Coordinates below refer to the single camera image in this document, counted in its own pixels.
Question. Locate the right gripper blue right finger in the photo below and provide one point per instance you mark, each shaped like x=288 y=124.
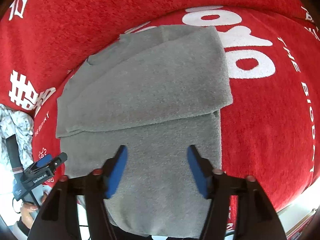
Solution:
x=256 y=216

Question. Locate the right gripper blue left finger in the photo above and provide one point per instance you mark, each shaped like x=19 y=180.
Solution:
x=58 y=217

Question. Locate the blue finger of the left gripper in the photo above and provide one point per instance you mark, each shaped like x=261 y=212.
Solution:
x=56 y=162
x=44 y=161

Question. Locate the grey knit sweater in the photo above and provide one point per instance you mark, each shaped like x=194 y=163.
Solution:
x=156 y=92

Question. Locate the person's left hand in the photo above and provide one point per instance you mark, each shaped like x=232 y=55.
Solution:
x=26 y=210

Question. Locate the white green floral cloth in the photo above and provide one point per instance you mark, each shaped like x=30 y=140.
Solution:
x=22 y=125

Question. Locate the red seat cushion white lettering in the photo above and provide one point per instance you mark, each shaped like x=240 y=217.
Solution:
x=271 y=129

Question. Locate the red back cushion white characters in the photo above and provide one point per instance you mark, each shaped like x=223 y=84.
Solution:
x=42 y=40

